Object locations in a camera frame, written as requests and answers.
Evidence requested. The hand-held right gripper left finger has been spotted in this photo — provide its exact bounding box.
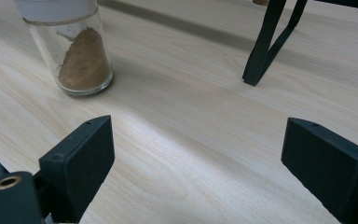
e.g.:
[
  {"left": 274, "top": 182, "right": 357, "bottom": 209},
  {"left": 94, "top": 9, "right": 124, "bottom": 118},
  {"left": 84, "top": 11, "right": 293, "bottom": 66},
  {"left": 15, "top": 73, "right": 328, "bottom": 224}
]
[{"left": 38, "top": 115, "right": 116, "bottom": 224}]

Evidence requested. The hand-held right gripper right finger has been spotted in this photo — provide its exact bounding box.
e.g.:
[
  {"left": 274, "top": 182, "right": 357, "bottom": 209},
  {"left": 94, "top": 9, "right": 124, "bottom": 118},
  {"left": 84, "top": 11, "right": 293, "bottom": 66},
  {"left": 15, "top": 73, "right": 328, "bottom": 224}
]
[{"left": 281, "top": 117, "right": 358, "bottom": 224}]

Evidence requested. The glass jar of brown powder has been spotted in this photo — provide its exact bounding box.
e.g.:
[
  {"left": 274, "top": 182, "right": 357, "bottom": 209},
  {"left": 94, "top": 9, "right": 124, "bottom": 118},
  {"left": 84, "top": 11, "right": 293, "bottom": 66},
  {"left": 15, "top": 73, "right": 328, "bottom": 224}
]
[{"left": 13, "top": 0, "right": 114, "bottom": 96}]

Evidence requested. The black metal shelf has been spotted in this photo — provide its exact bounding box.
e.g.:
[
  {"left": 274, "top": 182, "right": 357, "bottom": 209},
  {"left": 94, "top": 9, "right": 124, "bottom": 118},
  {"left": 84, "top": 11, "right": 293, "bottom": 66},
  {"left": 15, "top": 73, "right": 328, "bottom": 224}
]
[{"left": 241, "top": 0, "right": 358, "bottom": 87}]

